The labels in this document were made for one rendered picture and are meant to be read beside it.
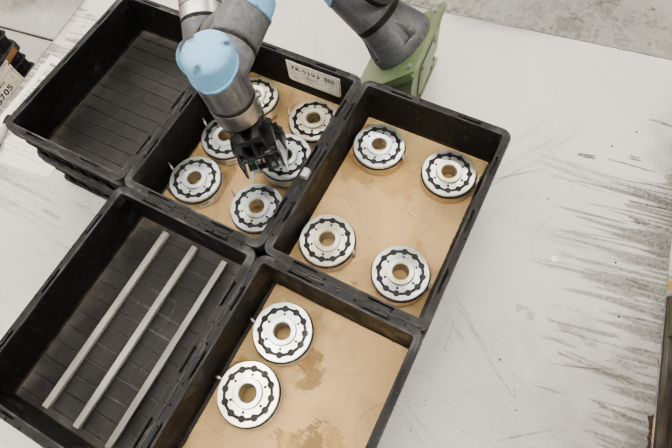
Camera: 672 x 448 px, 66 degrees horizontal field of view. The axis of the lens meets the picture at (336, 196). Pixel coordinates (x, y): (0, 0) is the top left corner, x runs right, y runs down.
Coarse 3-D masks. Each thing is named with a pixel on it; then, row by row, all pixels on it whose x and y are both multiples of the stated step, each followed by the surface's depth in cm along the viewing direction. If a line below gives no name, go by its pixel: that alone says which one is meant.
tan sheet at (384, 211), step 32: (352, 160) 105; (416, 160) 104; (480, 160) 103; (352, 192) 102; (384, 192) 102; (416, 192) 101; (352, 224) 99; (384, 224) 99; (416, 224) 98; (448, 224) 98
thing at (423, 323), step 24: (360, 96) 100; (408, 96) 99; (480, 120) 96; (504, 144) 93; (312, 168) 93; (480, 192) 89; (288, 216) 90; (288, 264) 86; (456, 264) 84; (336, 288) 83; (432, 312) 81
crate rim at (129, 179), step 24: (264, 48) 107; (336, 72) 103; (192, 96) 103; (168, 120) 100; (336, 120) 98; (144, 192) 94; (288, 192) 92; (192, 216) 91; (240, 240) 88; (264, 240) 88
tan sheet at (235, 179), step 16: (272, 80) 116; (288, 96) 113; (304, 96) 113; (288, 128) 110; (224, 176) 106; (240, 176) 105; (256, 176) 105; (224, 192) 104; (208, 208) 103; (224, 208) 102; (256, 208) 102; (224, 224) 101
